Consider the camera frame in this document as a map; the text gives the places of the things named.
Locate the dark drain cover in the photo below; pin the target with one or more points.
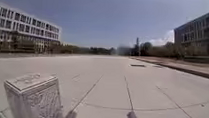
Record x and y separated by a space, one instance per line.
138 65

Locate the white building with window rows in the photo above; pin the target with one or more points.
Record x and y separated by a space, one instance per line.
23 27

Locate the grey building with window rows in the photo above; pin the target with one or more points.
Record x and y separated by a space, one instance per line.
200 33

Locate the raised kerb strip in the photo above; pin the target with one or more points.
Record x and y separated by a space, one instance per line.
189 68

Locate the pale stone paved plaza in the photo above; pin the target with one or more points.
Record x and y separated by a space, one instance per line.
112 78

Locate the distant tower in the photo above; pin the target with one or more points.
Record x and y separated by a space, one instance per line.
137 44

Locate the row of trees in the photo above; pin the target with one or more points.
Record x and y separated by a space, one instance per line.
159 50

